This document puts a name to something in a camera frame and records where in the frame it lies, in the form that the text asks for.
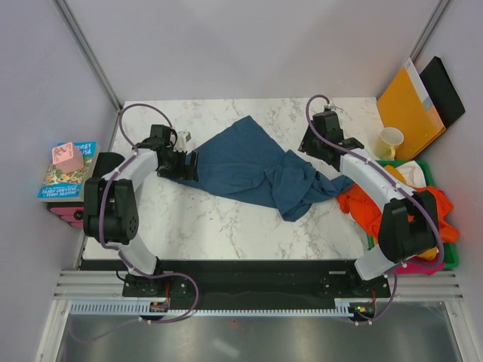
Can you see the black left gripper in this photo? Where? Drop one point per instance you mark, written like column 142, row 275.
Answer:
column 184, row 172

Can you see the yellow mug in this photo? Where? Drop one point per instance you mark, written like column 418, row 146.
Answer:
column 388, row 141

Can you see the white t shirt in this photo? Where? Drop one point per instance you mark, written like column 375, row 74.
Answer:
column 413, row 174

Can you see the white cable duct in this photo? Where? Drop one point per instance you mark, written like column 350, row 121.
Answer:
column 161, row 308

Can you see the yellow t shirt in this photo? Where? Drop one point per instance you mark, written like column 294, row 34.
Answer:
column 395, row 173

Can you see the blue t shirt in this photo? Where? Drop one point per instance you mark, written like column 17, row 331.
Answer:
column 245, row 164

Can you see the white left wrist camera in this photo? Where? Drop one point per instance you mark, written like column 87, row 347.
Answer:
column 183, row 138

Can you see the pink dice cube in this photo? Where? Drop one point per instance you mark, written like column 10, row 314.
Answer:
column 67, row 157

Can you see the blue paperback book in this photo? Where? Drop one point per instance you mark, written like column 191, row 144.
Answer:
column 67, row 187

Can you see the black flat box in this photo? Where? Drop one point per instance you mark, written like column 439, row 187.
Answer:
column 442, row 92

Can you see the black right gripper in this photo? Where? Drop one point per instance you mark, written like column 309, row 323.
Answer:
column 306, row 146

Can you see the orange folder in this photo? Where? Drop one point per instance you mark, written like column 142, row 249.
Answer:
column 406, row 105

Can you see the pink black dumbbell set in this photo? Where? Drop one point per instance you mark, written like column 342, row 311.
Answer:
column 70, row 212

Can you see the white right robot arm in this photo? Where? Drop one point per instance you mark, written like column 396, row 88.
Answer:
column 408, row 232

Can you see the orange t shirt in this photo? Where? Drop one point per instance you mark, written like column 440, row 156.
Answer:
column 366, row 213

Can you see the pink t shirt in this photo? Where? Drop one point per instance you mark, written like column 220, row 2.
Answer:
column 428, row 268

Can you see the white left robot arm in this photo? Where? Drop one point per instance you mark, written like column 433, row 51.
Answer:
column 110, row 204

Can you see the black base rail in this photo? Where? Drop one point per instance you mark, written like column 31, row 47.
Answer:
column 261, row 283

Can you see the green plastic bin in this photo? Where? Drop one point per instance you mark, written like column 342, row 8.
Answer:
column 451, row 258

